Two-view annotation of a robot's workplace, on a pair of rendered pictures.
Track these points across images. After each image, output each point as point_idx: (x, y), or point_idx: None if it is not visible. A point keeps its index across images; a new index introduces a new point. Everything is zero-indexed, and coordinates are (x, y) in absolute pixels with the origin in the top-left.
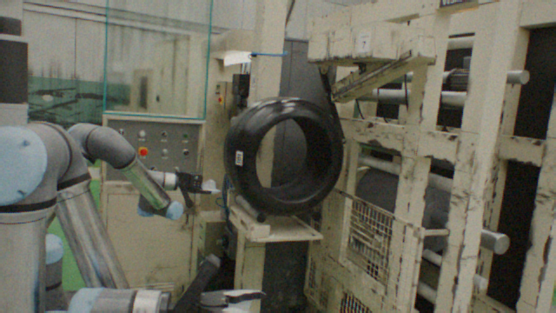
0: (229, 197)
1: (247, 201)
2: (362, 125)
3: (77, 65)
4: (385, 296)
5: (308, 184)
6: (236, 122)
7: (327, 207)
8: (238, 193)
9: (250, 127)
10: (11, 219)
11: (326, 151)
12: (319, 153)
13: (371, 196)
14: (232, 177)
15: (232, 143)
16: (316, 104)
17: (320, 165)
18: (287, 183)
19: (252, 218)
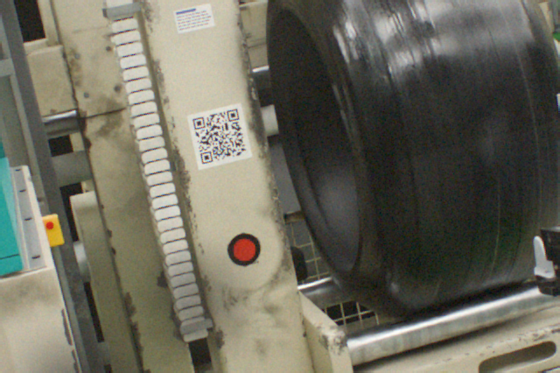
0: (350, 360)
1: (426, 313)
2: (253, 18)
3: None
4: None
5: (334, 217)
6: (431, 28)
7: (322, 273)
8: (451, 286)
9: (534, 10)
10: None
11: (322, 101)
12: (298, 118)
13: (290, 210)
14: (515, 211)
15: (508, 87)
16: None
17: (315, 151)
18: (328, 239)
19: (501, 332)
